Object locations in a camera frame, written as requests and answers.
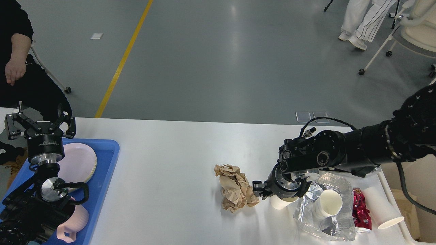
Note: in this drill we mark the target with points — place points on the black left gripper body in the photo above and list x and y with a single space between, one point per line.
45 147

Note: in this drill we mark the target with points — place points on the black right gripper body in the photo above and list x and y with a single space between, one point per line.
283 187

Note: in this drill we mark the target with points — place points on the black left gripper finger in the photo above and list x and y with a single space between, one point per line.
19 125
64 118

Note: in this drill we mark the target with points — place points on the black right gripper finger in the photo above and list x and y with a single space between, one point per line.
261 189

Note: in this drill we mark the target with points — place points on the white paper cup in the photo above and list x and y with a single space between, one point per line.
281 203
328 204
383 214

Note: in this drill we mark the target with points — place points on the brown paper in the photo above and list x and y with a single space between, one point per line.
236 190

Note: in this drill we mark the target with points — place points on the pink plate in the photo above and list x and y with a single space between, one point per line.
71 164

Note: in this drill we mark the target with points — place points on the clear plastic wrap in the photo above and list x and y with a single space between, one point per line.
337 227

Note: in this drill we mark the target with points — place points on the pink ribbed mug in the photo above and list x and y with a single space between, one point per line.
68 230

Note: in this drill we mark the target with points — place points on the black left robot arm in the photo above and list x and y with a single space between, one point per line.
39 205

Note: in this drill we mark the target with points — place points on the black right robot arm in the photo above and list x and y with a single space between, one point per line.
408 136

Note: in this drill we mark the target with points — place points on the seated person's hand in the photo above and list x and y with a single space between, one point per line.
14 70

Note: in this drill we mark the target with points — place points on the blue plastic tray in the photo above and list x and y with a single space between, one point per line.
107 152

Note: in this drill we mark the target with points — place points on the person in black clothes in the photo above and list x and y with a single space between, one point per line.
21 78

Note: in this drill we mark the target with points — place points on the yellow plate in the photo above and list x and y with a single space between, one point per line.
89 165

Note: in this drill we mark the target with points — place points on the metal floor plates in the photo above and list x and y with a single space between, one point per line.
305 116

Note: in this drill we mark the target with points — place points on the crushed red wrapper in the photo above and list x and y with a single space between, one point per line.
361 217

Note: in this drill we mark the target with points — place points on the crumpled aluminium foil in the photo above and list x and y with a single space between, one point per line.
365 170

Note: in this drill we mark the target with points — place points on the white paper cup lying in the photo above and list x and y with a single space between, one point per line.
383 214

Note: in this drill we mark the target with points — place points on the beige plastic bin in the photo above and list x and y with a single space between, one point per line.
420 181

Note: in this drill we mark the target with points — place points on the person in white trousers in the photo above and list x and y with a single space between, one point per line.
362 20

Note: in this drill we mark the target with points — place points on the white office chair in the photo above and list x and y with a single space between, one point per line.
415 31

